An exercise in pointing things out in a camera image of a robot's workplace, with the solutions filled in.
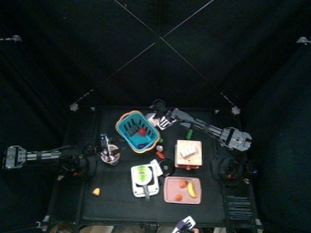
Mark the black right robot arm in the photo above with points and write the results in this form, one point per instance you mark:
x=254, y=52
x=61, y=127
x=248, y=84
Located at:
x=210, y=129

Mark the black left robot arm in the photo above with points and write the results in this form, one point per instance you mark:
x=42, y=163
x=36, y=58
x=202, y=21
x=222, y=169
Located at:
x=45, y=155

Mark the metal cup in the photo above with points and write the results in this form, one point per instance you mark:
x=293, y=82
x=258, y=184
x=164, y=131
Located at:
x=112, y=157

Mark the teal basket with orange rim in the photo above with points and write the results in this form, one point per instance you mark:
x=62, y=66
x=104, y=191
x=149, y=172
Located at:
x=126, y=127

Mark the green toy vegetable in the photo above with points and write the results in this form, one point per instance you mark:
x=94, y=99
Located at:
x=189, y=134

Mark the red toy fruit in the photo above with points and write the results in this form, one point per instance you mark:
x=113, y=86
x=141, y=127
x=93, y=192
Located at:
x=142, y=131

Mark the small green toy piece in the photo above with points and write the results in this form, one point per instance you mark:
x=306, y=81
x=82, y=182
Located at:
x=161, y=140

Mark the purple toy item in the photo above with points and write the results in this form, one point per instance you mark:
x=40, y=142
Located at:
x=142, y=146

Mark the white toy food piece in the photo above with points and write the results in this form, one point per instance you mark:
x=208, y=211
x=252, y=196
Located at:
x=190, y=152

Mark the red and white toy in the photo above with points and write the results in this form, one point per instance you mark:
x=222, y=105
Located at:
x=161, y=154

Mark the white card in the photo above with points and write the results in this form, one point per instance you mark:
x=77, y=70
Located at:
x=157, y=168

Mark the yellow toy piece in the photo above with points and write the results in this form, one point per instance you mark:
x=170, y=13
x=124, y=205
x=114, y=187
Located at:
x=97, y=192

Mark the wooden cutting board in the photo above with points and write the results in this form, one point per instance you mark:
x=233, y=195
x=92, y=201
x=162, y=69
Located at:
x=194, y=160

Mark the white kitchen scale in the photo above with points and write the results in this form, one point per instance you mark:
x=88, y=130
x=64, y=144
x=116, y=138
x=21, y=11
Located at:
x=136, y=189

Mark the black round lid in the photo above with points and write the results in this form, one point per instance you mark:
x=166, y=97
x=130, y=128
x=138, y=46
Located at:
x=168, y=167

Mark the orange toy fruit with stem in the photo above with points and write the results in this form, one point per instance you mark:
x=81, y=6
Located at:
x=184, y=184

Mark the pink tray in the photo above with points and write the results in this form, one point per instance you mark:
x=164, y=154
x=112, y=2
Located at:
x=173, y=195

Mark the yellow toy banana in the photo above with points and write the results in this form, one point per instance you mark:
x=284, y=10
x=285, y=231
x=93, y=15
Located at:
x=193, y=190

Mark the white and purple box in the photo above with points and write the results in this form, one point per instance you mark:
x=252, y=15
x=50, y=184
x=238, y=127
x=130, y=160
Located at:
x=185, y=225

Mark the white text label sticker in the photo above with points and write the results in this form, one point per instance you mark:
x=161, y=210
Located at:
x=240, y=209

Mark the grey metal frame bracket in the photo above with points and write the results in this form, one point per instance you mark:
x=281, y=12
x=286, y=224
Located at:
x=15, y=38
x=236, y=110
x=304, y=40
x=74, y=106

